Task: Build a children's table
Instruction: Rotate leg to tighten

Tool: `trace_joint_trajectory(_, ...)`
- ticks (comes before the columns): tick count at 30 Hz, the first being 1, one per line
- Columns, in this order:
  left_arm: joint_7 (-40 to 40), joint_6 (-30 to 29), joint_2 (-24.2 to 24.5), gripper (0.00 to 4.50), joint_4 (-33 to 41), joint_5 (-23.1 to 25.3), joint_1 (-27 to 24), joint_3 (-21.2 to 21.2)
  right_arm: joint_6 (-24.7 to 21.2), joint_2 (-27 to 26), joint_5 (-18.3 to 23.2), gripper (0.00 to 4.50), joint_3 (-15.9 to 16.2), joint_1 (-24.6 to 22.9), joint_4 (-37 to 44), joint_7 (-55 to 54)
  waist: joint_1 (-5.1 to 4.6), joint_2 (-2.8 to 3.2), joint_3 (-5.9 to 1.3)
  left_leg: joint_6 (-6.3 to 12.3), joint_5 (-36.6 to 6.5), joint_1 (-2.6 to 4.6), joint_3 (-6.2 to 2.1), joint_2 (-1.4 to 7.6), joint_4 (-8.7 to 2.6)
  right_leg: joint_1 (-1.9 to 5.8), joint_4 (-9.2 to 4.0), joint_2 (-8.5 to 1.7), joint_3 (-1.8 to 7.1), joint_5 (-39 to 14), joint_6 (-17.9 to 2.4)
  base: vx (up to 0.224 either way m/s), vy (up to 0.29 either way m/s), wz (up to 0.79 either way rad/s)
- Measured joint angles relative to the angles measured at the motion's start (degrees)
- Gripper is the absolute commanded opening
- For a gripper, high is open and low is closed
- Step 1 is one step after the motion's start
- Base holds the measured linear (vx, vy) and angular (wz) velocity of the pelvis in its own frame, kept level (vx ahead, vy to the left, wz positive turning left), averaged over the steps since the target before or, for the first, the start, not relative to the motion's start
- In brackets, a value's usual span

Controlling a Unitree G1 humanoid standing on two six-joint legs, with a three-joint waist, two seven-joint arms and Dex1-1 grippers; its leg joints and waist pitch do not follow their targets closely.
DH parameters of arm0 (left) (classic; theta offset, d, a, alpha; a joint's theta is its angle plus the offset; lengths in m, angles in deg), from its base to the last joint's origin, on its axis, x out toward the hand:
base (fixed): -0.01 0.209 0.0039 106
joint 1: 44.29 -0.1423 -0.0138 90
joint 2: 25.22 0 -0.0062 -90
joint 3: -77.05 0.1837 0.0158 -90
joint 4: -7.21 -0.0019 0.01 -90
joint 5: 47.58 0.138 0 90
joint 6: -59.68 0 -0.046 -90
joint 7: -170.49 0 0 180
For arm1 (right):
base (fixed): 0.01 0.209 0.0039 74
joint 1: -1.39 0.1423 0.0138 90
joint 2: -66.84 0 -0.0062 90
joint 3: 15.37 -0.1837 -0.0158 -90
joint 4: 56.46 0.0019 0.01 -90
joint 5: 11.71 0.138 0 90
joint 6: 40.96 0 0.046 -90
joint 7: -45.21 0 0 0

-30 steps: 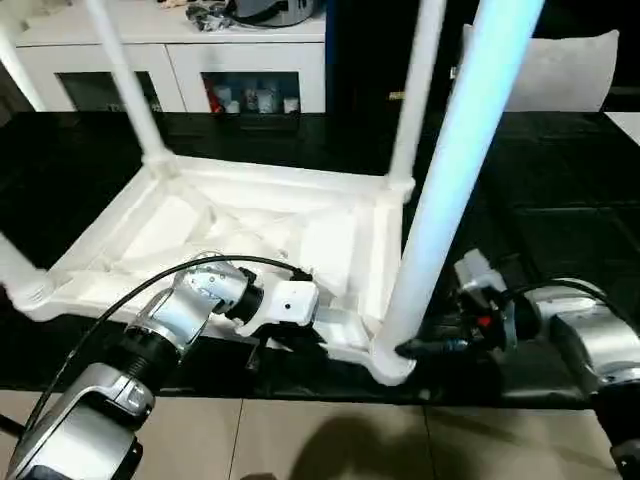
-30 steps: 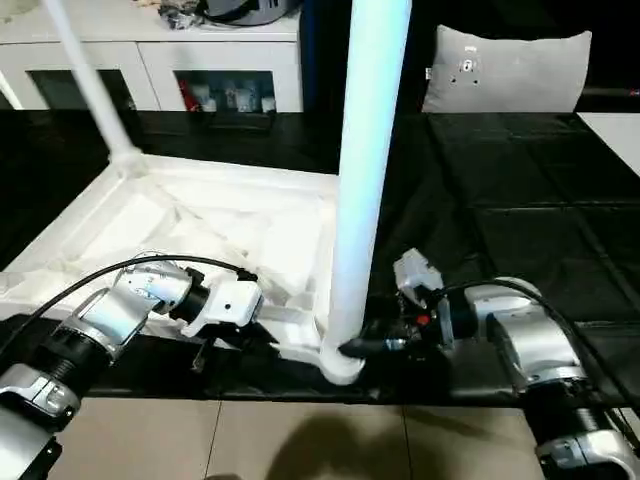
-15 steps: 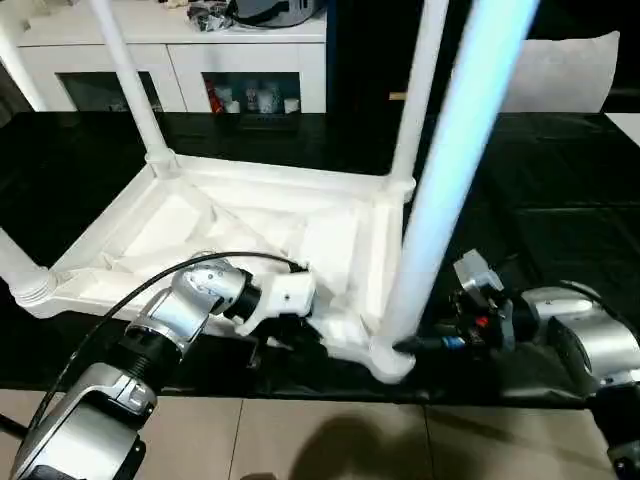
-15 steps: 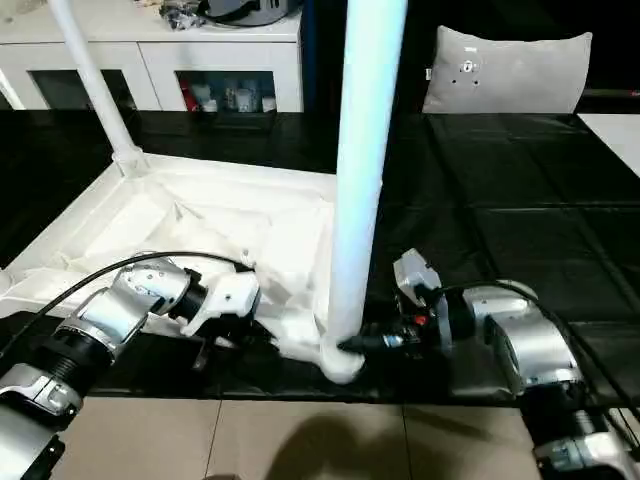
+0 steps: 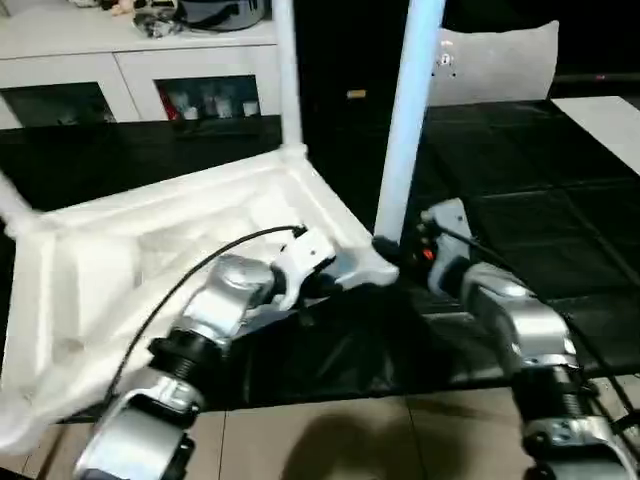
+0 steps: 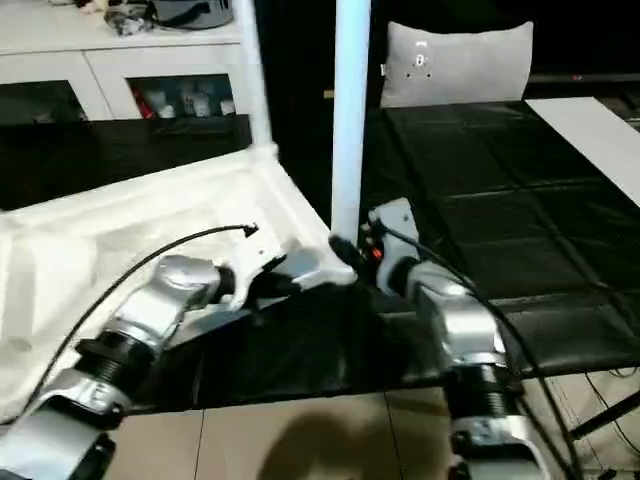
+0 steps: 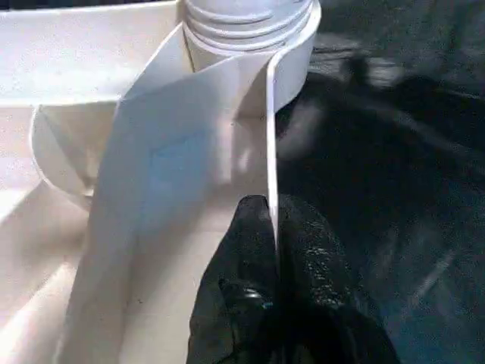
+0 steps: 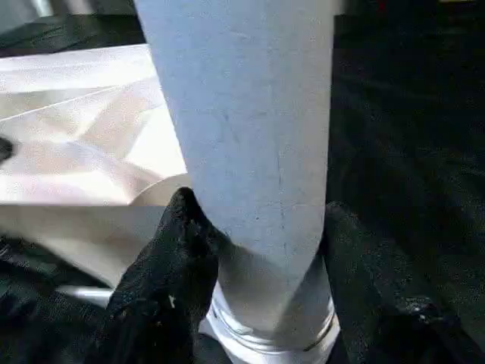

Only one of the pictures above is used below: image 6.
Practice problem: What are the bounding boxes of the white plastic table leg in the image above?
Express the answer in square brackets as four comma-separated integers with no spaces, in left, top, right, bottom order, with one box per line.
[329,0,375,250]
[231,0,280,162]

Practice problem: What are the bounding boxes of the white plastic table top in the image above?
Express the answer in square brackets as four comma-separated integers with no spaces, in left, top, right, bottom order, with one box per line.
[0,141,360,425]

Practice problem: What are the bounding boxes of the black work mat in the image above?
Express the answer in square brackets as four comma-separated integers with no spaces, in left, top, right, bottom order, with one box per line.
[0,98,640,417]

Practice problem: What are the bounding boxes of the black box with gold label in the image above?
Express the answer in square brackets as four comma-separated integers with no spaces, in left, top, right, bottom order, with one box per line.
[253,0,397,110]

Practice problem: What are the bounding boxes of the grey printed cushion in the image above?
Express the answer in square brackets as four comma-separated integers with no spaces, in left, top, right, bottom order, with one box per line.
[378,19,535,110]

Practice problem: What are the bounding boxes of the small red bottle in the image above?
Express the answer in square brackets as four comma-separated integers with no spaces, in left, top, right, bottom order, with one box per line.
[133,86,157,120]

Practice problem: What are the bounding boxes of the flat white board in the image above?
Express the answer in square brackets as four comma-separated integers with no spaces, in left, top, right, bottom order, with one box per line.
[523,96,640,210]

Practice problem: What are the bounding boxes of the black rod red band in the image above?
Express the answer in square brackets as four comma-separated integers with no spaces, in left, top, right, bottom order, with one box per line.
[528,72,640,84]

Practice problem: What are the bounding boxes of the white cabinet with glass doors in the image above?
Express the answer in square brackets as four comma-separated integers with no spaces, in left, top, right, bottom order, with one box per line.
[0,0,255,122]

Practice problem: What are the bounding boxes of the black metal tube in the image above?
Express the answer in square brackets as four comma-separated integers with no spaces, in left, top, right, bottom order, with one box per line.
[568,393,640,442]

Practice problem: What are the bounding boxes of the black tangled item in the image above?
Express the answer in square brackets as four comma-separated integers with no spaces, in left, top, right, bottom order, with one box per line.
[103,6,150,37]

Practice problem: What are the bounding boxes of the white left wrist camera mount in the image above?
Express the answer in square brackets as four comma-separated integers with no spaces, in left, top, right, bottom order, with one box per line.
[216,231,292,310]

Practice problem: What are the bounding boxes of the thin loose floor cables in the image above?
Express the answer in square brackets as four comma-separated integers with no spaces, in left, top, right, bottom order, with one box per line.
[583,368,640,452]

